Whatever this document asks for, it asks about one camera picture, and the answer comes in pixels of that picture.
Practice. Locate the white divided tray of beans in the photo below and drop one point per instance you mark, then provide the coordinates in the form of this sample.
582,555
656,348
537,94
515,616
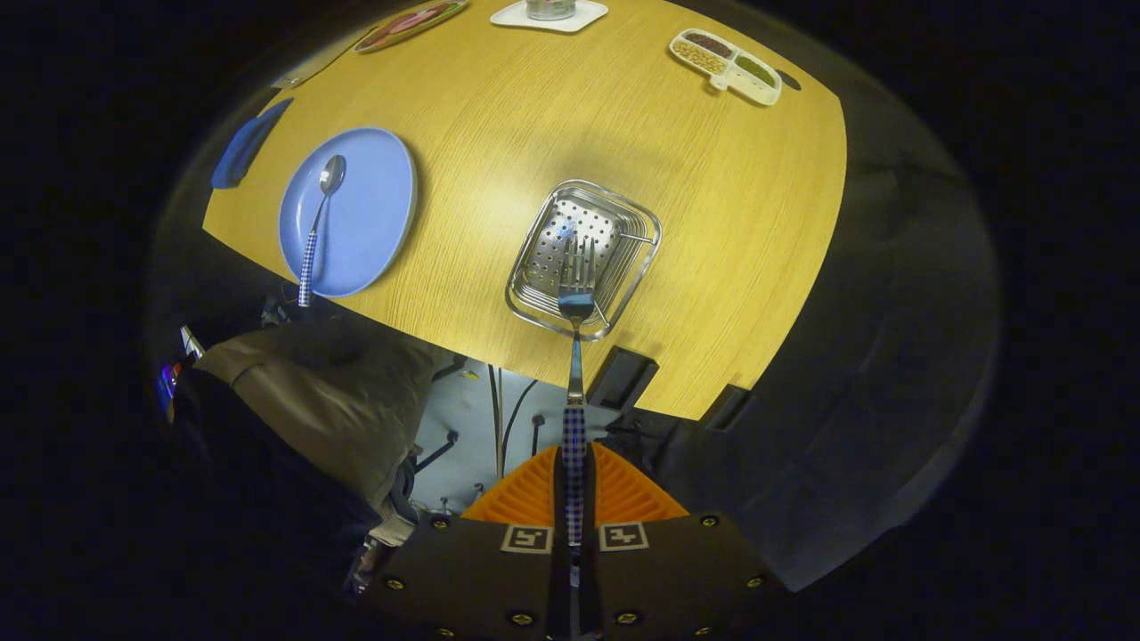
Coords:
712,58

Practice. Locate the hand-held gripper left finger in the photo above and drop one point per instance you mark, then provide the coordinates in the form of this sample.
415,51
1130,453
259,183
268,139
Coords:
481,579

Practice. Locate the lit electronic device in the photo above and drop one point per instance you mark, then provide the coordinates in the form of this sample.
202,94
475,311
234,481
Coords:
174,383

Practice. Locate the blue folded cloth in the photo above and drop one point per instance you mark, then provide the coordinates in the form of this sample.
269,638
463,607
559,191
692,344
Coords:
240,151

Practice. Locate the white drink bottle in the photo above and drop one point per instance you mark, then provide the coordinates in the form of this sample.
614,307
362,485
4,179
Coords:
550,9

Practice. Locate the black table bracket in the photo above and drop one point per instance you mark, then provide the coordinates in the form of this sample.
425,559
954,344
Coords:
623,378
726,408

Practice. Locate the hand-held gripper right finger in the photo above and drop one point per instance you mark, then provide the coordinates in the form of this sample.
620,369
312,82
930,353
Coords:
668,579

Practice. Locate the white square coaster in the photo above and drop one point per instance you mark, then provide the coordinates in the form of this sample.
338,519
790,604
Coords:
517,15

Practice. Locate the oval plate of sliced food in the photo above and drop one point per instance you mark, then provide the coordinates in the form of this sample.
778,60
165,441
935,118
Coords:
410,22

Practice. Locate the blue round plate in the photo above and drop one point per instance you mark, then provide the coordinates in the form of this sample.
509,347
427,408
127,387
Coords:
374,205

